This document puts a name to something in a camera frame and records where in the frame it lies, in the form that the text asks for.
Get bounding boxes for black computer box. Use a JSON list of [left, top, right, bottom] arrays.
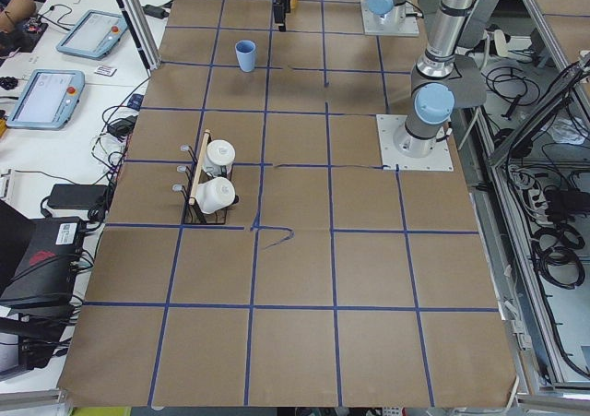
[[1, 202, 87, 309]]

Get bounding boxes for teach pendant tablet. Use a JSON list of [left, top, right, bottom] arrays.
[[56, 10, 128, 60], [6, 69, 86, 130]]

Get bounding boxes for white mug lower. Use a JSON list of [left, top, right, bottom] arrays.
[[196, 177, 237, 214]]

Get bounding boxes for person hand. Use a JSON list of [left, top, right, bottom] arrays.
[[1, 0, 36, 33]]

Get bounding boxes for white mug upper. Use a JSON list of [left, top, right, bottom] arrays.
[[203, 139, 236, 177]]

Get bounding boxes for wooden rack handle rod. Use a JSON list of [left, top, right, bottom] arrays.
[[189, 129, 211, 206]]

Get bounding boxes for black power adapter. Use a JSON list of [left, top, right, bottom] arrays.
[[41, 184, 107, 217]]

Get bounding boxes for coiled black cables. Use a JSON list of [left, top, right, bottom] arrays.
[[529, 224, 585, 291]]

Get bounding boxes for black wire mug rack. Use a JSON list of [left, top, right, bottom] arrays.
[[174, 129, 239, 226]]

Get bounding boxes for blue plastic cup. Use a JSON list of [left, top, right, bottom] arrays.
[[235, 40, 256, 73]]

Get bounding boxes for aluminium frame post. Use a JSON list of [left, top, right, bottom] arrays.
[[115, 0, 161, 71]]

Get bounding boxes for white mug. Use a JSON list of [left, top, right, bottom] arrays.
[[196, 177, 237, 214], [203, 139, 236, 177]]

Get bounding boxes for brown paper table cover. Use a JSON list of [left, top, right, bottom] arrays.
[[59, 0, 515, 408]]

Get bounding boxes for upper teach pendant tablet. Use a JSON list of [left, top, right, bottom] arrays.
[[56, 10, 128, 60]]

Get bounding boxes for lower teach pendant tablet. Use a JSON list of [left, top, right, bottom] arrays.
[[6, 69, 86, 130]]

